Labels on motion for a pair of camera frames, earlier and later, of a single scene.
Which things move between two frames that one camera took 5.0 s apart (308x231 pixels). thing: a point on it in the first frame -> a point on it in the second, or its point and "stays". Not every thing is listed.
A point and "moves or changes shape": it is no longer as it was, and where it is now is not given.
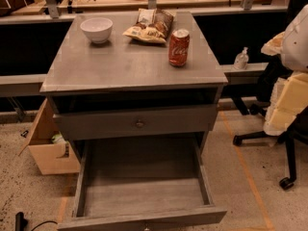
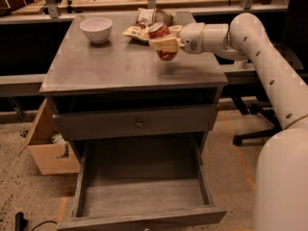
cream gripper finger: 289,98 -> 192,39
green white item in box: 59,139 stays
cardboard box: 47,153 stays
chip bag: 154,25 stays
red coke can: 178,47 moves or changes shape
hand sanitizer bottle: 242,59 stays
